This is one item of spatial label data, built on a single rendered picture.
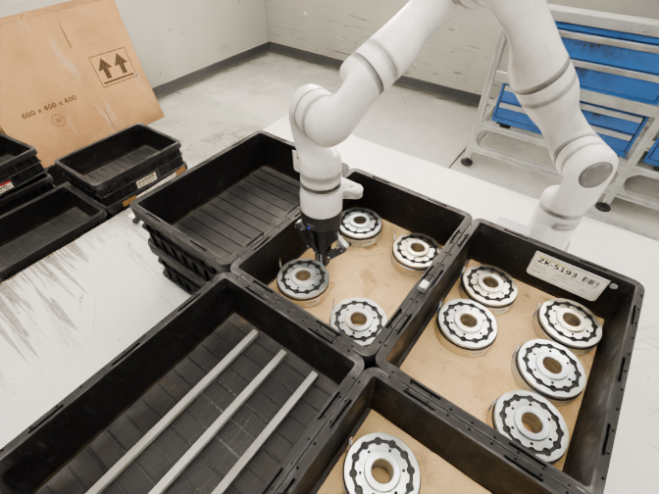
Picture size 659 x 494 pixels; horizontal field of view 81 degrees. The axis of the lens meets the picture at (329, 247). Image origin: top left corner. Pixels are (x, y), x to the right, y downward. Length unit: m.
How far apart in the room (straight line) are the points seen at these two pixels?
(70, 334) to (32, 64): 2.33
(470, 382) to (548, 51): 0.54
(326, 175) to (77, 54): 2.76
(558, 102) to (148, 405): 0.83
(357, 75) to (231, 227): 0.49
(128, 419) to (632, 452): 0.85
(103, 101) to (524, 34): 2.92
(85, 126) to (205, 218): 2.32
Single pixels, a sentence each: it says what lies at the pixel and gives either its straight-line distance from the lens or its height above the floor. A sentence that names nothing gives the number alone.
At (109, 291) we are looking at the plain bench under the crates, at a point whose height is 0.70.
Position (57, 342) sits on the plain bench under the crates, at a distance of 1.04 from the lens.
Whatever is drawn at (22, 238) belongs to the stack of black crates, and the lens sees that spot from 1.95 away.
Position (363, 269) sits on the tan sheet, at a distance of 0.81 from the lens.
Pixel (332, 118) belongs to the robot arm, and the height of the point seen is 1.19.
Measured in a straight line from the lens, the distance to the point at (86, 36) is 3.29.
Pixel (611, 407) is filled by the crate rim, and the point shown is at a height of 0.93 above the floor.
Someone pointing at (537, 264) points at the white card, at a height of 0.89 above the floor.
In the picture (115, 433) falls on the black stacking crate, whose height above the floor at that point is 0.83.
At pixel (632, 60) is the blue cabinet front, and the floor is 0.78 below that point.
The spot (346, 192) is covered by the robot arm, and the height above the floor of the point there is 1.01.
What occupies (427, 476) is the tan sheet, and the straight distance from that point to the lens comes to 0.64.
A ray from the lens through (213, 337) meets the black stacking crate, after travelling 0.74.
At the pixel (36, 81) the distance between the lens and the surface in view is 3.16.
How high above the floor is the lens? 1.44
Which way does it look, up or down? 45 degrees down
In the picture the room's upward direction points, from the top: straight up
